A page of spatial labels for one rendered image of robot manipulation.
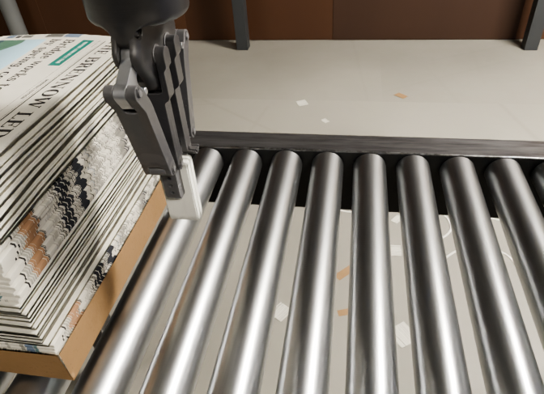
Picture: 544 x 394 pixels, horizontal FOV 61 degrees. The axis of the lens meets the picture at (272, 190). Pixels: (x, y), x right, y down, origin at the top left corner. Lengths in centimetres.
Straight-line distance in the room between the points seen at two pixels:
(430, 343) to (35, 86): 44
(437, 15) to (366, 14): 47
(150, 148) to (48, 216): 11
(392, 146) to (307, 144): 13
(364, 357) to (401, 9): 307
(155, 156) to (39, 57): 20
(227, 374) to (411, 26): 315
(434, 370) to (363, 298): 10
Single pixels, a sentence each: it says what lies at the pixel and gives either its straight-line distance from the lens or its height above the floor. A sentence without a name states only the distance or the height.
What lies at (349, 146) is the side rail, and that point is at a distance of 74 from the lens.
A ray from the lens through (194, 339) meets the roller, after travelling 50.
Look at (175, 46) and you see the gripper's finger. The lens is 39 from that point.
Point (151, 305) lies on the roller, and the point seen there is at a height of 79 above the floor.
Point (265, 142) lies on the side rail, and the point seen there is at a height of 80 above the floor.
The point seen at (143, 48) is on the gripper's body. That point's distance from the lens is 36.
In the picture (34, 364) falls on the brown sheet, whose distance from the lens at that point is 49.
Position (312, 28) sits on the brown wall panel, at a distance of 346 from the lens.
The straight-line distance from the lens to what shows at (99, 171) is 49.
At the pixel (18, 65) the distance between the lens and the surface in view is 53.
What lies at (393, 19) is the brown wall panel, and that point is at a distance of 343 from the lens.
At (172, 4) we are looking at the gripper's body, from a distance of 35.
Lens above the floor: 120
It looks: 38 degrees down
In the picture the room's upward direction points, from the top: 4 degrees counter-clockwise
